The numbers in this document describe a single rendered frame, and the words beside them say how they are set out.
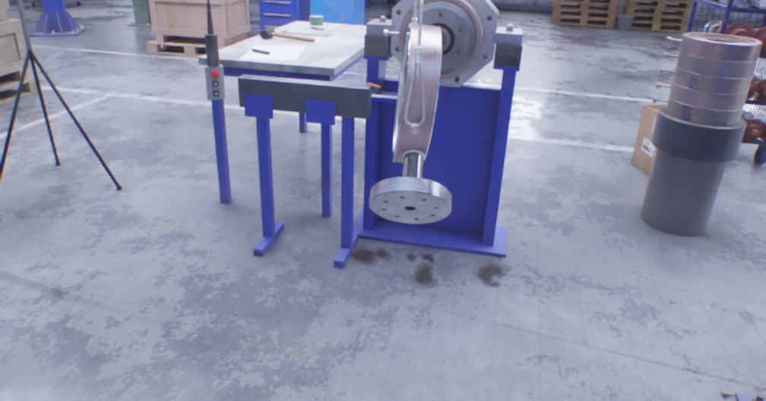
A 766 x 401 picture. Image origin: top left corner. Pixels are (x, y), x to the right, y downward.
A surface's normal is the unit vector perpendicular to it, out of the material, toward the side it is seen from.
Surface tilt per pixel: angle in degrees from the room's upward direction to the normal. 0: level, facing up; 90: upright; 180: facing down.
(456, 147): 90
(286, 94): 90
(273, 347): 0
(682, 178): 90
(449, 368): 0
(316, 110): 90
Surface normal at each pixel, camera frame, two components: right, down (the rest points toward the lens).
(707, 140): -0.25, 0.39
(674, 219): -0.52, 0.33
